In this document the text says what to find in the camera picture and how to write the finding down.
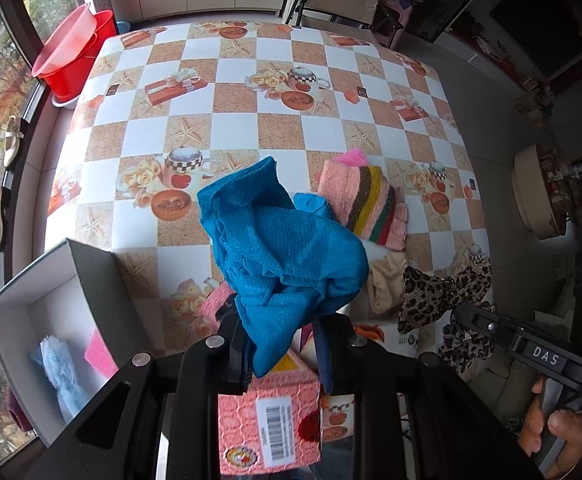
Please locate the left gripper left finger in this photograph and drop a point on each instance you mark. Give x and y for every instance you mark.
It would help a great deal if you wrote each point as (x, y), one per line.
(238, 372)

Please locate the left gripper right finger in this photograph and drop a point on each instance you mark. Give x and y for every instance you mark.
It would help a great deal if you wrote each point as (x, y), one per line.
(326, 328)

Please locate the beige knit hat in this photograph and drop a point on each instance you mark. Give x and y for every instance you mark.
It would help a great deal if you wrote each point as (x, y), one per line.
(385, 286)

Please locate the blue textured cloth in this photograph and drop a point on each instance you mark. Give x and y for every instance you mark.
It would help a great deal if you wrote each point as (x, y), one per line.
(313, 210)
(284, 272)

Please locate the leopard print scarf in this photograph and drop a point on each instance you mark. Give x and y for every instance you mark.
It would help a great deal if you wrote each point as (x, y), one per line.
(428, 298)

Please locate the pink striped knit hat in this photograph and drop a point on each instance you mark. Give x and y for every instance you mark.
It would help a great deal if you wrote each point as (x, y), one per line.
(365, 202)

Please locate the pink foam sponge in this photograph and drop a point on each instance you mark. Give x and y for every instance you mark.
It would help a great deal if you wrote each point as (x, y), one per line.
(98, 356)

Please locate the light blue fluffy cloth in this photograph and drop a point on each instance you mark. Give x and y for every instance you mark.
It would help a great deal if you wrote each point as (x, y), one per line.
(53, 356)

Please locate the person's right hand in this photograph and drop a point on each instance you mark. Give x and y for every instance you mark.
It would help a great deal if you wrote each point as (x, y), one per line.
(563, 424)

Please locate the white illustrated food bag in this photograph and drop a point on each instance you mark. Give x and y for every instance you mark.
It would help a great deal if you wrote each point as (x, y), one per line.
(338, 412)

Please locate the pink patterned tissue box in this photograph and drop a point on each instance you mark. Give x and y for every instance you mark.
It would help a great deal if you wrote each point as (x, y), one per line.
(274, 426)

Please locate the round cream container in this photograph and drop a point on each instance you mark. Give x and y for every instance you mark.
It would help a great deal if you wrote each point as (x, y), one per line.
(539, 191)

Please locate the white open cardboard box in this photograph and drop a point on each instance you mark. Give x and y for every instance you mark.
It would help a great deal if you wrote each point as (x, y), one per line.
(68, 294)

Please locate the maroon slipper lower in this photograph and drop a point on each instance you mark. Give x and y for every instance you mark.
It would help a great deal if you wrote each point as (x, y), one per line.
(15, 411)

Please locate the white basin under bucket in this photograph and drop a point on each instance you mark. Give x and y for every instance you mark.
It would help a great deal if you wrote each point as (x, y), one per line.
(69, 104)

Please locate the white shoe far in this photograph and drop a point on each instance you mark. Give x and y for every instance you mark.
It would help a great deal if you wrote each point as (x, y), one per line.
(13, 138)

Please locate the red plastic bucket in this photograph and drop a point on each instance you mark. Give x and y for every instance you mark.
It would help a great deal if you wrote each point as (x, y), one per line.
(67, 82)

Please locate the pink plastic basin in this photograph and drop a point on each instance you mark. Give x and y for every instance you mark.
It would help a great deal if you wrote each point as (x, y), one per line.
(66, 42)

